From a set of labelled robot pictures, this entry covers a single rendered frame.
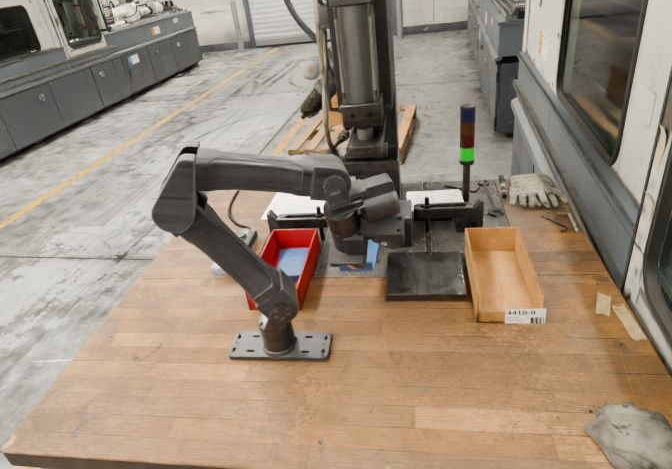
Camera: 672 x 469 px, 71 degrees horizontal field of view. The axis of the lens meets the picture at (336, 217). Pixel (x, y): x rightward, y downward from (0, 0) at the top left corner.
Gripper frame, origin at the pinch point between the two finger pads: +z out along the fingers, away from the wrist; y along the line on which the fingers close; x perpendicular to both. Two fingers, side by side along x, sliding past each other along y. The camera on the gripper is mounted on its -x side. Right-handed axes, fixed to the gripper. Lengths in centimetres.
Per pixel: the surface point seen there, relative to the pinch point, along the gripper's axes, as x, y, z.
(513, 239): -34.4, 16.4, 15.2
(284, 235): 22.3, 18.0, 15.8
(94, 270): 195, 81, 148
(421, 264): -13.1, 8.4, 13.8
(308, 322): 10.2, -9.2, 8.4
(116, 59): 428, 496, 265
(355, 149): 1.3, 26.8, -6.1
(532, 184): -44, 45, 29
